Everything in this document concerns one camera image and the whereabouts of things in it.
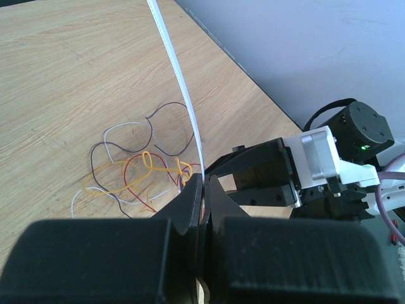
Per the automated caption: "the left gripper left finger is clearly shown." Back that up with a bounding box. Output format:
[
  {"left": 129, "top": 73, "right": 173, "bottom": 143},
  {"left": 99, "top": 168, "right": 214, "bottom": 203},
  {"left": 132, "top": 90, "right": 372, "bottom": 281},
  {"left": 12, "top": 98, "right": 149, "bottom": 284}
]
[{"left": 1, "top": 174, "right": 203, "bottom": 303}]

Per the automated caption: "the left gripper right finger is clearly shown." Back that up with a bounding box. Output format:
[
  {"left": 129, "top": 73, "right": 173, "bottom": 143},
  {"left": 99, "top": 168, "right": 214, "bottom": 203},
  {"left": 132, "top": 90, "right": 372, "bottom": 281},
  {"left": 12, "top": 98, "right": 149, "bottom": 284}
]
[{"left": 204, "top": 177, "right": 399, "bottom": 303}]

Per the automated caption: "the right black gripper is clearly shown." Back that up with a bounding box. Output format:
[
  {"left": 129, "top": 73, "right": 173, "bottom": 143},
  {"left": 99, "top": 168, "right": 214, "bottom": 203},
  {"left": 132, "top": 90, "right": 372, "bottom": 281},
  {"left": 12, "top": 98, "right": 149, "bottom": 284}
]
[{"left": 205, "top": 139, "right": 366, "bottom": 220}]

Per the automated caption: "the red wire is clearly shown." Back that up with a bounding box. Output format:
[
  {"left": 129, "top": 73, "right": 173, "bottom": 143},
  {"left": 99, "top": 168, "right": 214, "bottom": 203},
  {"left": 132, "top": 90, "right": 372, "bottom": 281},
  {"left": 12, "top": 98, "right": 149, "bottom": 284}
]
[{"left": 123, "top": 152, "right": 203, "bottom": 213}]

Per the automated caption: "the yellow wire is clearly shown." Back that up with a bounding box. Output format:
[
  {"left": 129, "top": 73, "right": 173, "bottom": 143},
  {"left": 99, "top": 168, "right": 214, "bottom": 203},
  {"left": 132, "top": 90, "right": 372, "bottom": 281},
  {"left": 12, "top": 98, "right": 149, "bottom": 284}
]
[{"left": 82, "top": 151, "right": 194, "bottom": 213}]

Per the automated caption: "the white wire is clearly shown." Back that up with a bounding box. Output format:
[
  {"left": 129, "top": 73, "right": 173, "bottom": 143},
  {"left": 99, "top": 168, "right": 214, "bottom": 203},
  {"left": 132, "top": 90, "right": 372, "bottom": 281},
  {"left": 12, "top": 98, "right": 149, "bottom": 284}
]
[{"left": 71, "top": 122, "right": 178, "bottom": 219}]

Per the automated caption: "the dark brown wire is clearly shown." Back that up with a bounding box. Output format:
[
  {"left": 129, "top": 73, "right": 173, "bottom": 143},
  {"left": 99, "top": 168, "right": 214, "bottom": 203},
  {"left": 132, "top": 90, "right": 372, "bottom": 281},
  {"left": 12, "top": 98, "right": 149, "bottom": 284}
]
[{"left": 90, "top": 101, "right": 196, "bottom": 219}]

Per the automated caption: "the white zip tie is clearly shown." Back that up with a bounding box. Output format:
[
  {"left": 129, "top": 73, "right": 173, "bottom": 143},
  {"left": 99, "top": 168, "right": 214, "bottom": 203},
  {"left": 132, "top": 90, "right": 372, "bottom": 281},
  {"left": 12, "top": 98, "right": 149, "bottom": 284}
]
[{"left": 147, "top": 0, "right": 205, "bottom": 181}]

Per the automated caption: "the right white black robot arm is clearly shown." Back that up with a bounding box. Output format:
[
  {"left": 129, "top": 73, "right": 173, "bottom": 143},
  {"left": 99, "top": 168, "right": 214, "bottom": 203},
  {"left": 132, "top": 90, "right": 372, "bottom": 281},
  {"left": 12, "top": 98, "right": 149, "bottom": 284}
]
[{"left": 205, "top": 98, "right": 404, "bottom": 221}]

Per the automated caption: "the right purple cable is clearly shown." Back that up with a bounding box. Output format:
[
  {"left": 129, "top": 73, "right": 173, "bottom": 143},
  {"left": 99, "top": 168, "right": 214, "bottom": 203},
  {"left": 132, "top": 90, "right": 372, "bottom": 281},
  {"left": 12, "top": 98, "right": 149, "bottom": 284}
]
[{"left": 375, "top": 170, "right": 405, "bottom": 246}]

